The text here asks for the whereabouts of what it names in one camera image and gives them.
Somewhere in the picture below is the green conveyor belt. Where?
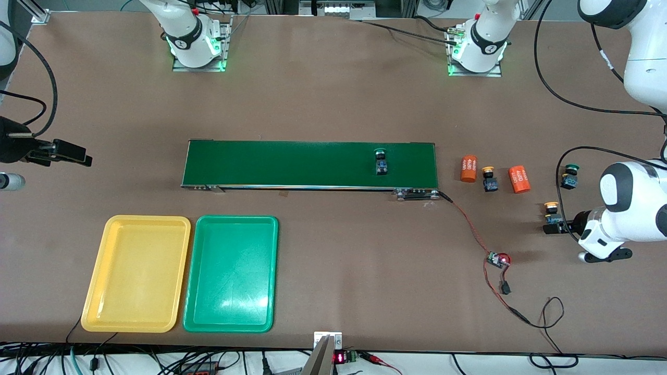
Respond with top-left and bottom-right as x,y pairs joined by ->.
180,139 -> 440,202

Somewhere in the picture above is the black cable on table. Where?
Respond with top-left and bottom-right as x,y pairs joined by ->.
360,15 -> 464,47

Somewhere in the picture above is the red black twisted wire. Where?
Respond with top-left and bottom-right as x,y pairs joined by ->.
439,192 -> 493,256

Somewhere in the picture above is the aluminium frame profile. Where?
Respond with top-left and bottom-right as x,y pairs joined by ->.
29,0 -> 51,24

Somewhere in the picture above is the aluminium frame with light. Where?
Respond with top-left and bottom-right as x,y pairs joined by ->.
263,0 -> 417,20

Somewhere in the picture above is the green plastic tray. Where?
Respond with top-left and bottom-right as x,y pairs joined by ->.
182,215 -> 279,333

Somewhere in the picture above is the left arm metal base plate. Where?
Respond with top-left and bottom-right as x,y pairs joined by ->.
447,26 -> 503,78

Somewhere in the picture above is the black cable with connector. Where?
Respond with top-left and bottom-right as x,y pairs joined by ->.
89,332 -> 119,373

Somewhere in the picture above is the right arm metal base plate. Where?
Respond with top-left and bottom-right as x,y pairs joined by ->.
172,16 -> 232,72

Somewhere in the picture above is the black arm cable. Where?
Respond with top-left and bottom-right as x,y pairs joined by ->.
0,21 -> 58,137
533,0 -> 667,244

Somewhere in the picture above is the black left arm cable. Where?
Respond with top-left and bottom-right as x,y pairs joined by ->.
533,0 -> 667,244

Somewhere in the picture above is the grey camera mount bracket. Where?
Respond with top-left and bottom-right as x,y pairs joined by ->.
301,332 -> 343,375

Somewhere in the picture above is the red clip lead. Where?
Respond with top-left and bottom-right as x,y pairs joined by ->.
360,352 -> 403,375

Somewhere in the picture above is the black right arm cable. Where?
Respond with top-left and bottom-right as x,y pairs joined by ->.
0,21 -> 58,137

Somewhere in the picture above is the yellow plastic tray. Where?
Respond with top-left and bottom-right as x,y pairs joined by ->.
81,215 -> 192,333

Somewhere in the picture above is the thin red black power wire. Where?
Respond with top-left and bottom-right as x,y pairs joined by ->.
482,255 -> 580,369

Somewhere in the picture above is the orange cylinder with white print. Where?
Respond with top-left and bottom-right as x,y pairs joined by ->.
508,165 -> 532,194
460,154 -> 479,183

